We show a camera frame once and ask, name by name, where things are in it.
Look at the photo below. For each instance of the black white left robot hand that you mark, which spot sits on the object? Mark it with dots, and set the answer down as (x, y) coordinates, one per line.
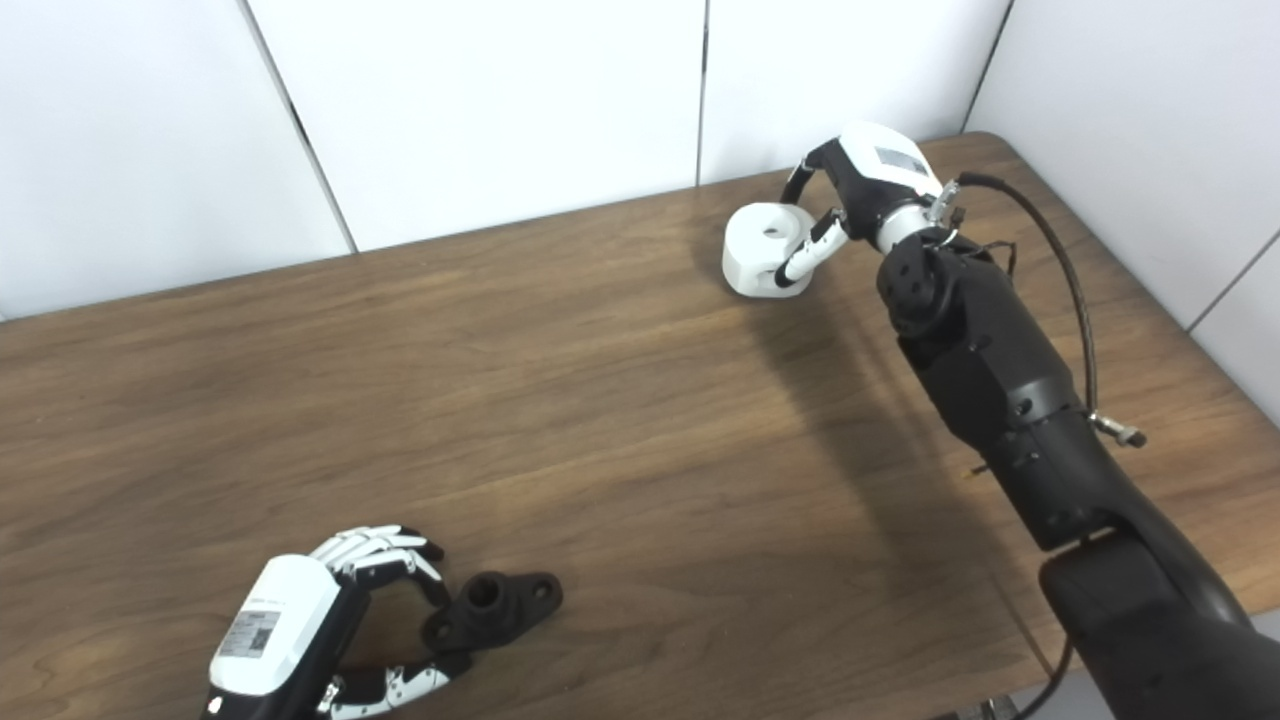
(275, 620)

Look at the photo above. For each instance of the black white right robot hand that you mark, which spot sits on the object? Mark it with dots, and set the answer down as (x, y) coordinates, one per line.
(875, 170)

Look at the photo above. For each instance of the round white plastic piece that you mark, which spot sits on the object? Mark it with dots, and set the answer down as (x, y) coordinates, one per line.
(760, 245)

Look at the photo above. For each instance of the black plastic holder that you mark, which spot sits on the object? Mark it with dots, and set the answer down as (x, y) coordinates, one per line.
(495, 605)

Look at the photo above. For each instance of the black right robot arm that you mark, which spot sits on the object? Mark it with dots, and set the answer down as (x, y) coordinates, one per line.
(1010, 380)

